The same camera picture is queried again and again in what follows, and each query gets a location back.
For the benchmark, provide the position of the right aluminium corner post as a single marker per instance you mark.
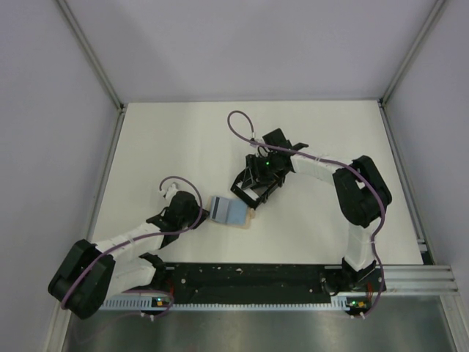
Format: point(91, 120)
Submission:
point(436, 12)

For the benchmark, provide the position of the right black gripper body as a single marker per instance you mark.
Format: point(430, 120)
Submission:
point(264, 166)

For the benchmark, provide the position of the grey slotted cable duct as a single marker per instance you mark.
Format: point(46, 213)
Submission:
point(152, 304)

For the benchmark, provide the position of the left aluminium corner post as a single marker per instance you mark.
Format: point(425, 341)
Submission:
point(89, 53)

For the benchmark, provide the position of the white magnetic stripe card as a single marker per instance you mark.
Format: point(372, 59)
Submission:
point(220, 209)

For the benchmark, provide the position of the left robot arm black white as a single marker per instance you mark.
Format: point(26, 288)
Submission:
point(94, 272)

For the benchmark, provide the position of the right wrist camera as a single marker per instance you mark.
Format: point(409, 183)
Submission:
point(254, 142)

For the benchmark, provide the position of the aluminium corner post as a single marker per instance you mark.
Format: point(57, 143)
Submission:
point(89, 53)
point(436, 12)

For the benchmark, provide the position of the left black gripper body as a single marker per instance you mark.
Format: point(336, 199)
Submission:
point(187, 219)

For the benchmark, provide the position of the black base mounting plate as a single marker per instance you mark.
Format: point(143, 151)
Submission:
point(236, 283)

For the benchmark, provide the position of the aluminium frame rail front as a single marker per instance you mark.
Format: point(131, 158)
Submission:
point(419, 280)

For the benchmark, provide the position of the beige card stack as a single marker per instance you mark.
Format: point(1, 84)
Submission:
point(240, 215)

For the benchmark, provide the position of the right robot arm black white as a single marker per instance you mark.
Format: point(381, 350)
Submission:
point(361, 191)

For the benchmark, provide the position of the black card holder box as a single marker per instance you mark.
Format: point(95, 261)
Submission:
point(256, 192)

